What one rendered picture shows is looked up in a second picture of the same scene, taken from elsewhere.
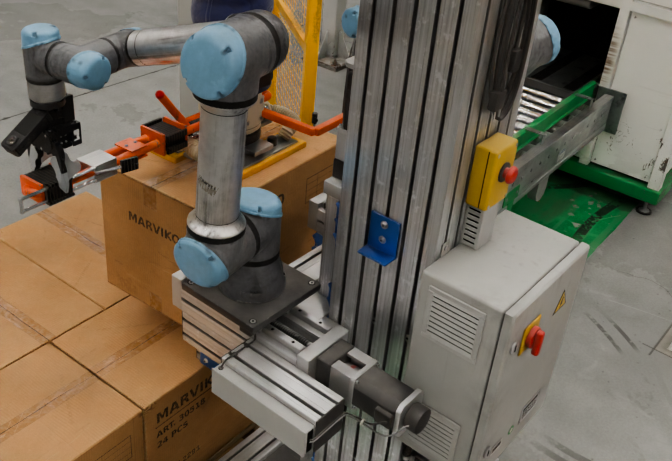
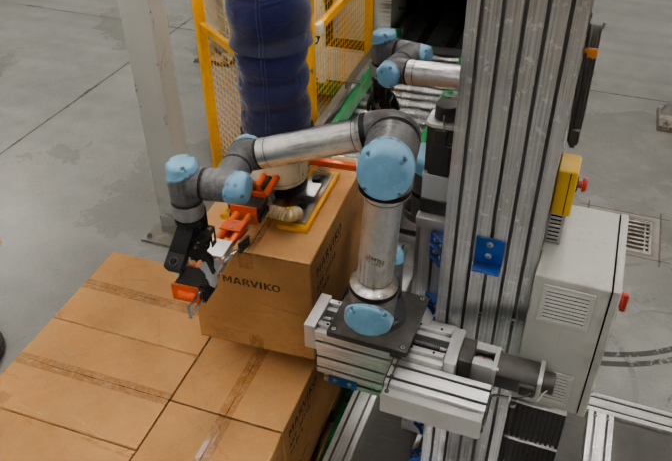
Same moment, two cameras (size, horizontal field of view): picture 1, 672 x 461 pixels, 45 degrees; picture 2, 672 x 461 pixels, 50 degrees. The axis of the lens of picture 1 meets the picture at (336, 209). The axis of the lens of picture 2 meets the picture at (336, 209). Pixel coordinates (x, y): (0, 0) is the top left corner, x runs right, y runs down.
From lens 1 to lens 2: 0.72 m
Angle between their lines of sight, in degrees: 13
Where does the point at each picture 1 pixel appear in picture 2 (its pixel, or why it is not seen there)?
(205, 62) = (384, 172)
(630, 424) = not seen: hidden behind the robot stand
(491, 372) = (601, 334)
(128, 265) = (224, 317)
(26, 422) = not seen: outside the picture
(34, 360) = (167, 421)
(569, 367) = not seen: hidden behind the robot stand
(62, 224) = (112, 289)
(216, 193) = (384, 265)
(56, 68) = (210, 194)
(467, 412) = (579, 366)
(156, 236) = (254, 289)
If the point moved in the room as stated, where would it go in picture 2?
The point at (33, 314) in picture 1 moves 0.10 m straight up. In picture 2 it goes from (140, 380) to (135, 360)
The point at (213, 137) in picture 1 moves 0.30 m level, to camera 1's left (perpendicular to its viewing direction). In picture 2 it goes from (383, 224) to (245, 249)
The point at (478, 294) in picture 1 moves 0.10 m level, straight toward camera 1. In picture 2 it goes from (586, 282) to (599, 311)
